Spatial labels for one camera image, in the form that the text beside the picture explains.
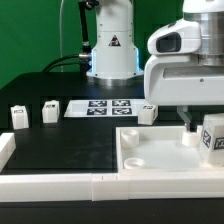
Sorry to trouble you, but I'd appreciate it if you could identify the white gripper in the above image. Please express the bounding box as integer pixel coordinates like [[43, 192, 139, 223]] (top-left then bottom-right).
[[144, 55, 224, 132]]

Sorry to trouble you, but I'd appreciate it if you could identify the white square tabletop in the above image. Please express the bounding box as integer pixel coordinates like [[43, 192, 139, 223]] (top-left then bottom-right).
[[116, 126, 224, 175]]

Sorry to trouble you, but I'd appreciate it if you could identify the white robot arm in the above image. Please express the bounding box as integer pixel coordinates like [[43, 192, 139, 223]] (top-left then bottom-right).
[[79, 0, 224, 125]]

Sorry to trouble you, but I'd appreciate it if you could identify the white L-shaped obstacle fence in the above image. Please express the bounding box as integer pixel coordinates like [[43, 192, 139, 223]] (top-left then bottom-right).
[[0, 133, 224, 202]]

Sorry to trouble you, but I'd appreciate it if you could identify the white sheet with fiducial tags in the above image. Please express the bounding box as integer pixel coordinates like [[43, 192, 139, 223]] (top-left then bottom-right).
[[64, 99, 144, 118]]

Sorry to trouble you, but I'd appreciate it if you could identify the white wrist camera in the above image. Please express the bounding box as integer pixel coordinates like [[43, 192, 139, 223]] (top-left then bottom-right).
[[147, 19, 202, 55]]

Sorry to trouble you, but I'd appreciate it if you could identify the black cable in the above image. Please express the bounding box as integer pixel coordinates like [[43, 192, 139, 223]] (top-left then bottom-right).
[[41, 53, 92, 73]]

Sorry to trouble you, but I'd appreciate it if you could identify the grey thin cable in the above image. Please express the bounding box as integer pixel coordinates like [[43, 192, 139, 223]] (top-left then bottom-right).
[[58, 0, 66, 73]]

